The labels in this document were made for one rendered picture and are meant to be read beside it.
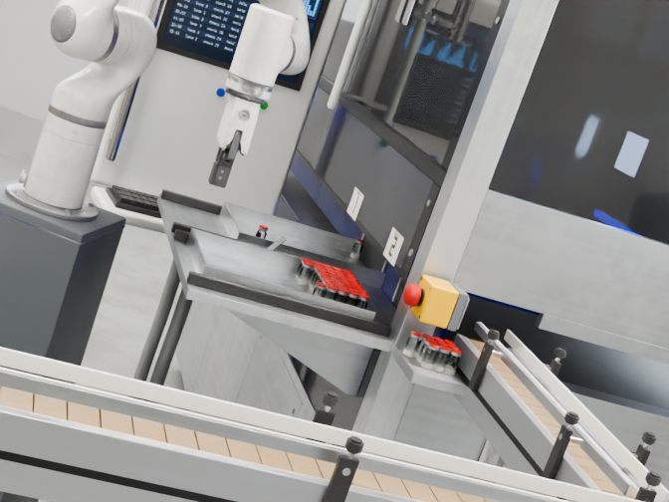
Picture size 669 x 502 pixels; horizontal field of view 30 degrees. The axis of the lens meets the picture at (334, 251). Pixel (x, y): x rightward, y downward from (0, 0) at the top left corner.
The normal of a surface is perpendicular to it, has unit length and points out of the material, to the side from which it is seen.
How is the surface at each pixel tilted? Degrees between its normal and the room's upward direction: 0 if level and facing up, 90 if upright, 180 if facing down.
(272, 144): 90
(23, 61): 90
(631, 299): 90
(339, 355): 90
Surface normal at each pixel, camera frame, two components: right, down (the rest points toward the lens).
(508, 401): -0.92, -0.26
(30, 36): -0.18, 0.15
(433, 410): 0.21, 0.29
